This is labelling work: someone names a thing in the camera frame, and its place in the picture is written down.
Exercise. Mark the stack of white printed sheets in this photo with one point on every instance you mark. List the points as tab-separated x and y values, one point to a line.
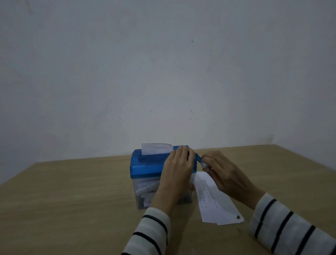
214	202

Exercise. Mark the person's right hand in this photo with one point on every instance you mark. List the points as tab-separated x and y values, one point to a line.
229	178

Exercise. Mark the person's right forearm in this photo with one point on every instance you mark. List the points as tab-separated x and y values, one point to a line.
286	231

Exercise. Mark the person's right thumb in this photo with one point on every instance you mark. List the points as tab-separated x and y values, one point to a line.
210	174

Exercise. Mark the person's left forearm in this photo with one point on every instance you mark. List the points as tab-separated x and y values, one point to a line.
152	231

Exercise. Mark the white paper strip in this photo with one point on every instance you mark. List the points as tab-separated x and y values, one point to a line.
154	149

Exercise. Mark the blue manual paper shredder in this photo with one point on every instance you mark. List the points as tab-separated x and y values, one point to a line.
147	165

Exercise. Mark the person's left little finger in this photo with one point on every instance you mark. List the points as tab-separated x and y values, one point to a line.
171	155

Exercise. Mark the person's left middle finger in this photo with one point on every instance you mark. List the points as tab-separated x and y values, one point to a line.
185	153

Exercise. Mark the person's left hand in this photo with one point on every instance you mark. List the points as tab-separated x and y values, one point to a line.
176	174

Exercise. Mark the shredded white paper scraps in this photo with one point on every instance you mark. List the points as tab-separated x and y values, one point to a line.
147	189

